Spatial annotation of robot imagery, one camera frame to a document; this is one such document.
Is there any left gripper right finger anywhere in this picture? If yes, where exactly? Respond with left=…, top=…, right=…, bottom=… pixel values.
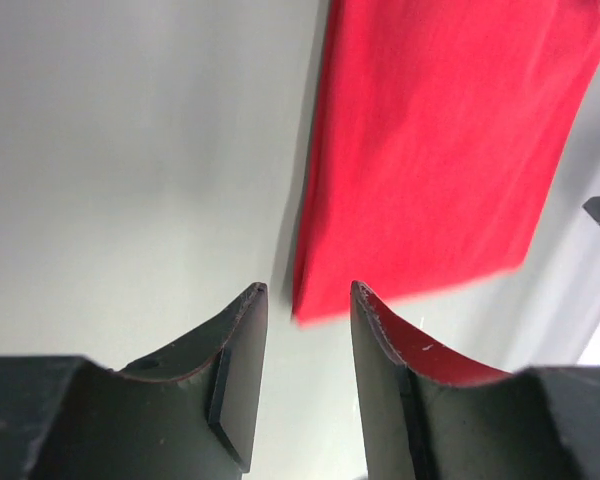
left=350, top=282, right=600, bottom=479

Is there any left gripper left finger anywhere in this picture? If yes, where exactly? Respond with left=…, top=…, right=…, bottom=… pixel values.
left=0, top=282, right=268, bottom=479

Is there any red t shirt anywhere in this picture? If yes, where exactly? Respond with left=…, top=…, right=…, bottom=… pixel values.
left=292, top=1, right=600, bottom=325

